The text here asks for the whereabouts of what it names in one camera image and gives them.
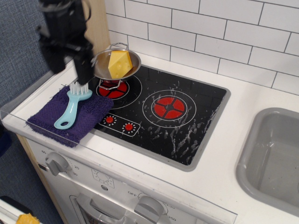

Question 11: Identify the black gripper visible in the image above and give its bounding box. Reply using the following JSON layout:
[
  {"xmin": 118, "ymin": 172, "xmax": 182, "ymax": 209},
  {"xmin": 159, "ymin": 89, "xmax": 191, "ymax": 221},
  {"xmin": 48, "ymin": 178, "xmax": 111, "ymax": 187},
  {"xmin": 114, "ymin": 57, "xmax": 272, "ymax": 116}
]
[{"xmin": 37, "ymin": 0, "xmax": 93, "ymax": 84}]

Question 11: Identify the light blue brush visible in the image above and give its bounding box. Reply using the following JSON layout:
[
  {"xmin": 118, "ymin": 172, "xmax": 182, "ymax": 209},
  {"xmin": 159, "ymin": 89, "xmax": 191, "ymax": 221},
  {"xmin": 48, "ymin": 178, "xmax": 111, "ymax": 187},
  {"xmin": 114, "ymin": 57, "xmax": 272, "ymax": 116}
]
[{"xmin": 54, "ymin": 82, "xmax": 92, "ymax": 130}]

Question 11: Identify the black toy stove top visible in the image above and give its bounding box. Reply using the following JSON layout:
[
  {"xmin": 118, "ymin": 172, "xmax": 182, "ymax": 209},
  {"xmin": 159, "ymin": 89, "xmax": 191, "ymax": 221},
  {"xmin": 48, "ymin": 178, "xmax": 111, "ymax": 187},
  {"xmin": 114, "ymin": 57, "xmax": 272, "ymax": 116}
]
[{"xmin": 89, "ymin": 66, "xmax": 231, "ymax": 172}]

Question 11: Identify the silver metal pot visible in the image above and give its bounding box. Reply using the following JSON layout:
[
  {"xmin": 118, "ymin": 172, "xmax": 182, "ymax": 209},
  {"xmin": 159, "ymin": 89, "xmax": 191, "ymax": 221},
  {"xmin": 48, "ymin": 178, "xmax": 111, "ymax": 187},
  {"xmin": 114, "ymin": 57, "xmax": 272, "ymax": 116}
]
[{"xmin": 92, "ymin": 42, "xmax": 141, "ymax": 90}]

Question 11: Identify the yellow cheese wedge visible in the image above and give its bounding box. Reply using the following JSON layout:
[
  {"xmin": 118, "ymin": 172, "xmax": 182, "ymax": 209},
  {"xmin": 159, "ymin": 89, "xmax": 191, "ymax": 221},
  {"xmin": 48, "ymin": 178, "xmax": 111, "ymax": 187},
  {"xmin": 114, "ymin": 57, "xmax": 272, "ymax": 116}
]
[{"xmin": 108, "ymin": 50, "xmax": 133, "ymax": 79}]

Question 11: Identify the purple towel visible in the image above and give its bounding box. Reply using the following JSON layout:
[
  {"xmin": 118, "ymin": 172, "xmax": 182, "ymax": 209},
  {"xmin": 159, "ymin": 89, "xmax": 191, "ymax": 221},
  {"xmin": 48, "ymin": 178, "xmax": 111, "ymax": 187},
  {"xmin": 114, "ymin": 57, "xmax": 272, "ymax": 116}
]
[{"xmin": 27, "ymin": 86, "xmax": 114, "ymax": 147}]

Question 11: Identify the grey left oven knob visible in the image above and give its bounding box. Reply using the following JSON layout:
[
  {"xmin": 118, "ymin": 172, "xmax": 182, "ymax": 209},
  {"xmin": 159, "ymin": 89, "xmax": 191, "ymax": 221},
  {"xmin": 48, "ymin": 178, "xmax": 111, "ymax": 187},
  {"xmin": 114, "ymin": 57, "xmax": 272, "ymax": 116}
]
[{"xmin": 45, "ymin": 152, "xmax": 69, "ymax": 176}]

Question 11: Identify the grey oven knob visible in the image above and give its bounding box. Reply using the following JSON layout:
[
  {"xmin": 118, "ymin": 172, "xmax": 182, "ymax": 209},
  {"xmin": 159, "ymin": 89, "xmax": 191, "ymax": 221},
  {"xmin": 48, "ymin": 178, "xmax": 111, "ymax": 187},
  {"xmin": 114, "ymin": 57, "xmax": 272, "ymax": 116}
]
[
  {"xmin": 45, "ymin": 152, "xmax": 69, "ymax": 176},
  {"xmin": 134, "ymin": 196, "xmax": 165, "ymax": 224}
]

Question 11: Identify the white toy oven front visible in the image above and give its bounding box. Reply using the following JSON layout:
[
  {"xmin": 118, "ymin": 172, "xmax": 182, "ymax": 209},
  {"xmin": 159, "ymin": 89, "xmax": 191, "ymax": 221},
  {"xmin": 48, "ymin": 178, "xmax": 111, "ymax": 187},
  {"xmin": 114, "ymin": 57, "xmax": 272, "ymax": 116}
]
[{"xmin": 28, "ymin": 140, "xmax": 236, "ymax": 224}]

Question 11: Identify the yellow object bottom left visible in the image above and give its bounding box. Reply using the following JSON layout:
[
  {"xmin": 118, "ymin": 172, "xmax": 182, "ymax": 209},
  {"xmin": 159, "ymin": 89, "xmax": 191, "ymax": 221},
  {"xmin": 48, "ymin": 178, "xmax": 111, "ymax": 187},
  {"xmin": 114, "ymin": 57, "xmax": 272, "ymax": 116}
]
[{"xmin": 16, "ymin": 213, "xmax": 40, "ymax": 224}]

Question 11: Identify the grey right oven knob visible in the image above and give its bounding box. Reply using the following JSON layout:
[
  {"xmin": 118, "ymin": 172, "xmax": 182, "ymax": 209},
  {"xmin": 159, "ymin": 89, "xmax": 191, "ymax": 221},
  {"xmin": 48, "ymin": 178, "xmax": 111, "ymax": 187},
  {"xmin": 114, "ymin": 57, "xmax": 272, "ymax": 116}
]
[{"xmin": 134, "ymin": 196, "xmax": 165, "ymax": 224}]

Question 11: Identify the grey sink basin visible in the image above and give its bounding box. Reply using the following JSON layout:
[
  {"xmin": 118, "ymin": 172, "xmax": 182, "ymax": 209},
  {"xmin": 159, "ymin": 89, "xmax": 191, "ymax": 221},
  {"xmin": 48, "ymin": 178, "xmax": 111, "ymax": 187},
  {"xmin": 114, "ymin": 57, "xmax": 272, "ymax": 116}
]
[{"xmin": 236, "ymin": 108, "xmax": 299, "ymax": 216}]

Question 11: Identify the wooden side post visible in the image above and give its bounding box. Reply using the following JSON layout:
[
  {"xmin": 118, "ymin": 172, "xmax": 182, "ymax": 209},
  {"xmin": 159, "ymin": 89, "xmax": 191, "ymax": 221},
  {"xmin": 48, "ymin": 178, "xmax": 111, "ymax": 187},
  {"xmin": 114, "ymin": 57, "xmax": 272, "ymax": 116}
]
[{"xmin": 82, "ymin": 0, "xmax": 110, "ymax": 55}]

